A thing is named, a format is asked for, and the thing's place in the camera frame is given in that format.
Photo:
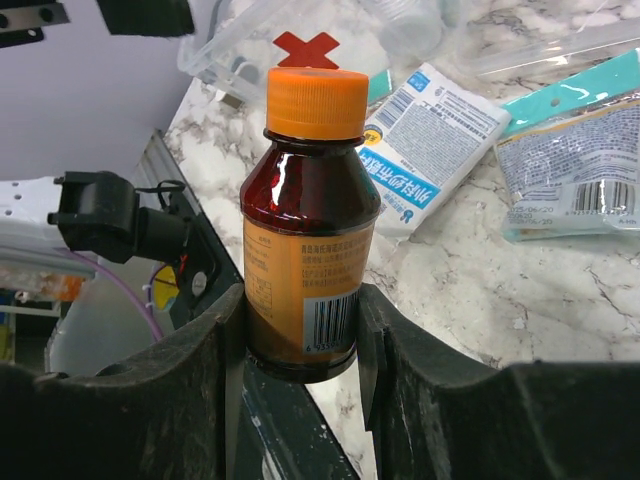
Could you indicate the white blue wipes pack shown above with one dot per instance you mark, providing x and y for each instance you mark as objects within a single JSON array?
[{"x": 422, "y": 143}]

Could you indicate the silver teal-header packet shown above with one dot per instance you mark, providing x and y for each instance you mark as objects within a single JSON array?
[{"x": 570, "y": 155}]

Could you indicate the clear box lid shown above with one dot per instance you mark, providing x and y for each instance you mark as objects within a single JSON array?
[{"x": 512, "y": 37}]

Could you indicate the teal bandage packet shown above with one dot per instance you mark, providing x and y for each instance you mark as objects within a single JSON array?
[{"x": 380, "y": 86}]

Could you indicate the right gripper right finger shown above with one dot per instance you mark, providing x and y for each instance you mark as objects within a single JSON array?
[{"x": 435, "y": 413}]

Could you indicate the brown orange-cap medicine bottle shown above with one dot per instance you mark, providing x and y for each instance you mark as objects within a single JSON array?
[{"x": 309, "y": 209}]

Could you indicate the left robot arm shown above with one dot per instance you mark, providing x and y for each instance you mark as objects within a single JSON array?
[{"x": 98, "y": 212}]

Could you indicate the clear first aid box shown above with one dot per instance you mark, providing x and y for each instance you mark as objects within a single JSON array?
[{"x": 238, "y": 42}]

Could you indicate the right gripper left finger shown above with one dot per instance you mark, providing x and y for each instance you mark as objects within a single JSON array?
[{"x": 168, "y": 412}]

